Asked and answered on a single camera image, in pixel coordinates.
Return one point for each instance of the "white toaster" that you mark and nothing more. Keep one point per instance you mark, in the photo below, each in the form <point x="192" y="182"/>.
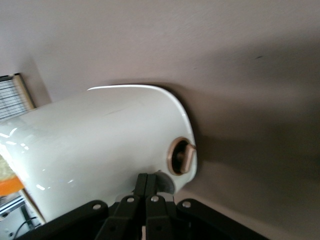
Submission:
<point x="100" y="137"/>

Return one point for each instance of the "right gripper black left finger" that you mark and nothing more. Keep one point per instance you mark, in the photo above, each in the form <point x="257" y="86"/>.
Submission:
<point x="125" y="217"/>

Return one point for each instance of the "bread slice with orange crust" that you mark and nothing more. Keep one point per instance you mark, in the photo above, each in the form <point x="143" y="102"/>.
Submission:
<point x="10" y="185"/>

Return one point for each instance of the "aluminium frame rack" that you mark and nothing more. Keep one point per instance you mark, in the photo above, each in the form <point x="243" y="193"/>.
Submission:
<point x="12" y="205"/>

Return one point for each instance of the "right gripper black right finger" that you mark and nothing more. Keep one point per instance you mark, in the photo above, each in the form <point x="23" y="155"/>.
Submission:
<point x="160" y="217"/>

